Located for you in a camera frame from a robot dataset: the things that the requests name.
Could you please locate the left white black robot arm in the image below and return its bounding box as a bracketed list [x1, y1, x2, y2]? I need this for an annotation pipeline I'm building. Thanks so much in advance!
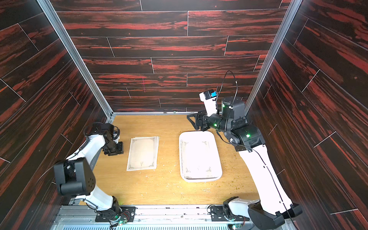
[53, 122, 124, 222]

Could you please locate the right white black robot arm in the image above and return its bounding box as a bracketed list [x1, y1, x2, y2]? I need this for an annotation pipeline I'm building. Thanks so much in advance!
[187, 91, 302, 230]

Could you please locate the stationery paper in tray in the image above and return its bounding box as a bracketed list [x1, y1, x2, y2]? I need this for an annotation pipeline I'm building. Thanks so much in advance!
[181, 141, 214, 180]

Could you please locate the white plastic storage tray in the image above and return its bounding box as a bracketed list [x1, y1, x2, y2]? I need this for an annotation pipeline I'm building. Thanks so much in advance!
[179, 131, 222, 183]

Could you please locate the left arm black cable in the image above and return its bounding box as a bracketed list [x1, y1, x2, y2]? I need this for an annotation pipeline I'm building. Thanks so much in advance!
[83, 122, 120, 141]

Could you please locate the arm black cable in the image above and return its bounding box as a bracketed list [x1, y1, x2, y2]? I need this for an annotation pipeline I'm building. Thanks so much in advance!
[83, 122, 120, 141]
[216, 70, 238, 100]

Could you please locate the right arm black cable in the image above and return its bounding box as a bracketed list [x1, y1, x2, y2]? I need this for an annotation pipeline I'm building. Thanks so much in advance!
[216, 70, 238, 100]

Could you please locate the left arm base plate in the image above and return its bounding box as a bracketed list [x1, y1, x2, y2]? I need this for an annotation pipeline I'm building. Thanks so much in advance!
[95, 206, 137, 224]

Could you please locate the front aluminium rail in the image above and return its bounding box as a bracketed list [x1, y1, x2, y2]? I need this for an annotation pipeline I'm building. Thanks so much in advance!
[51, 205, 297, 230]

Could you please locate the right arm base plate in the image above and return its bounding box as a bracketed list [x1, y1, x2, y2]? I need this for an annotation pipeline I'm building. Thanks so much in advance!
[207, 205, 250, 222]

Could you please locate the right aluminium frame post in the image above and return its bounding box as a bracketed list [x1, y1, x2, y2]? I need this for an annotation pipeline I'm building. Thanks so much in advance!
[244, 0, 302, 115]

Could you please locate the aluminium frame post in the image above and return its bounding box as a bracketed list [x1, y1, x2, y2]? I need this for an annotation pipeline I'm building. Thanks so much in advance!
[244, 0, 302, 115]
[37, 0, 113, 118]

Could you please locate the left aluminium frame post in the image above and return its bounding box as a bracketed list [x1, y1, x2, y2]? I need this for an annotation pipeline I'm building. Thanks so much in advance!
[37, 0, 113, 118]

